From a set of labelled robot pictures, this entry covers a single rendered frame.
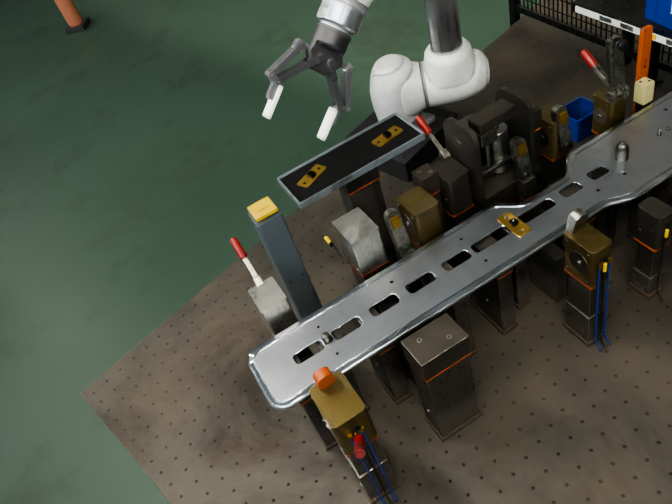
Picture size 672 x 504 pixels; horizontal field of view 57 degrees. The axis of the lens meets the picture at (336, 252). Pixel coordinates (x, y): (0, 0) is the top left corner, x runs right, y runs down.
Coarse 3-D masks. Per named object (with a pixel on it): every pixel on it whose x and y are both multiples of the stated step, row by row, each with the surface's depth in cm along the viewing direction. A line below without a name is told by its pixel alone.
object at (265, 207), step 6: (264, 198) 155; (258, 204) 154; (264, 204) 154; (270, 204) 153; (252, 210) 153; (258, 210) 153; (264, 210) 152; (270, 210) 151; (276, 210) 152; (258, 216) 151; (264, 216) 151
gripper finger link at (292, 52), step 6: (294, 42) 122; (300, 42) 121; (294, 48) 121; (300, 48) 121; (288, 54) 121; (294, 54) 121; (276, 60) 122; (282, 60) 121; (288, 60) 121; (270, 66) 122; (276, 66) 121; (282, 66) 121; (270, 72) 120; (276, 72) 121
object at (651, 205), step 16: (640, 208) 145; (656, 208) 143; (640, 224) 148; (656, 224) 143; (640, 240) 151; (656, 240) 146; (640, 256) 155; (656, 256) 151; (640, 272) 158; (656, 272) 156; (640, 288) 161; (656, 288) 158
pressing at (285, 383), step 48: (576, 192) 152; (624, 192) 148; (432, 240) 152; (480, 240) 149; (528, 240) 145; (384, 288) 146; (432, 288) 142; (288, 336) 144; (384, 336) 137; (288, 384) 134
